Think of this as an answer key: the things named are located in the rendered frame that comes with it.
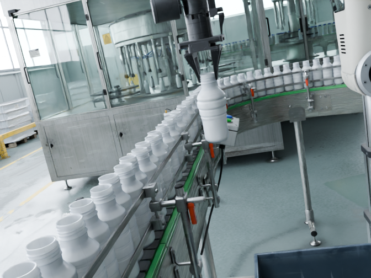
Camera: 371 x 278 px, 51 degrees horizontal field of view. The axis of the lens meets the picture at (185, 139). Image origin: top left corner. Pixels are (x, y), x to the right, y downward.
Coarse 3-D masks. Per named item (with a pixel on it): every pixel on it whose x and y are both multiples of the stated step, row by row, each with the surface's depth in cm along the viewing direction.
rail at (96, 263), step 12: (192, 120) 140; (168, 156) 97; (180, 168) 108; (144, 192) 74; (168, 192) 92; (132, 204) 67; (120, 228) 60; (108, 240) 55; (144, 240) 70; (108, 252) 54; (96, 264) 50; (132, 264) 62; (84, 276) 47
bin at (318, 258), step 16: (256, 256) 74; (272, 256) 74; (288, 256) 74; (304, 256) 73; (320, 256) 73; (336, 256) 72; (352, 256) 72; (368, 256) 71; (256, 272) 69; (272, 272) 75; (288, 272) 75; (304, 272) 74; (320, 272) 74; (336, 272) 73; (352, 272) 73; (368, 272) 72
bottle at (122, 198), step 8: (104, 176) 70; (112, 176) 70; (112, 184) 67; (120, 184) 69; (120, 192) 69; (120, 200) 68; (128, 200) 68; (128, 208) 68; (136, 224) 71; (136, 232) 70; (136, 240) 70
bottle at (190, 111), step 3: (183, 102) 153; (186, 102) 154; (189, 102) 151; (189, 105) 151; (189, 108) 151; (189, 111) 151; (192, 111) 151; (192, 114) 151; (192, 117) 151; (195, 120) 152; (195, 123) 152; (195, 126) 152; (195, 129) 152; (198, 129) 154; (195, 132) 152; (195, 135) 152; (198, 138) 153; (198, 141) 153
